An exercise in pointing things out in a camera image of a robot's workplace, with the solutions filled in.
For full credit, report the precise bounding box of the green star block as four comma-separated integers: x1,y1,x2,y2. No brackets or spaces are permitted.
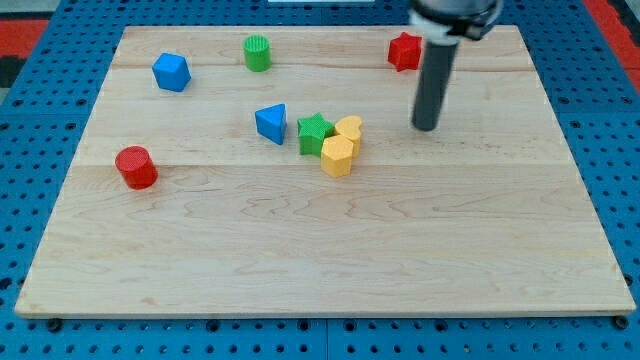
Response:
297,113,334,157

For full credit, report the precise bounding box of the red star block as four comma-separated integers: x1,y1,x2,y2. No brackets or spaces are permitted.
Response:
387,32,423,72

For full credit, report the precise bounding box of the light wooden board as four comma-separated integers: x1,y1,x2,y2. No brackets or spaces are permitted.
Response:
15,26,636,319

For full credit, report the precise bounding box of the yellow hexagon block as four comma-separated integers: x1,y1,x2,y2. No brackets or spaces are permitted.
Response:
321,135,354,178

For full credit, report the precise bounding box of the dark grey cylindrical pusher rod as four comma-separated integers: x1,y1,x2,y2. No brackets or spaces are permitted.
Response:
412,41,458,132

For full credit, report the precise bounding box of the yellow heart block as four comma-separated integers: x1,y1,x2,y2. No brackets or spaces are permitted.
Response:
334,115,363,158

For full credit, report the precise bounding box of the blue cube block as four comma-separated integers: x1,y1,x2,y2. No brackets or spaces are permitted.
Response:
152,53,191,92

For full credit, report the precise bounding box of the blue triangle block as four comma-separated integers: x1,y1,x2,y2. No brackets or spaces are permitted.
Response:
255,104,287,145

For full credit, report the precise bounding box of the green cylinder block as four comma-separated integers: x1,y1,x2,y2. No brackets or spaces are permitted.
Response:
243,34,272,72

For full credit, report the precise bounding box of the red cylinder block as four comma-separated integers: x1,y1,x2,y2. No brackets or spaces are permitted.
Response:
115,145,158,190

